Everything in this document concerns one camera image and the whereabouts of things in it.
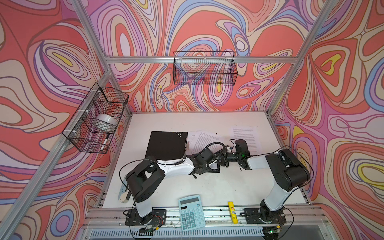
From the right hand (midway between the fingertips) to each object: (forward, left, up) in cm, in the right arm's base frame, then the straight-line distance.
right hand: (212, 159), depth 88 cm
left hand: (0, +4, -2) cm, 5 cm away
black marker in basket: (+1, +54, +21) cm, 58 cm away
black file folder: (+15, +29, -5) cm, 33 cm away
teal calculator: (-27, +13, -4) cm, 30 cm away
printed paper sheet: (+17, +8, -5) cm, 20 cm away
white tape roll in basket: (+11, +54, +27) cm, 61 cm away
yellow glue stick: (-27, -8, -4) cm, 29 cm away
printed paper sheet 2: (+22, -32, -7) cm, 39 cm away
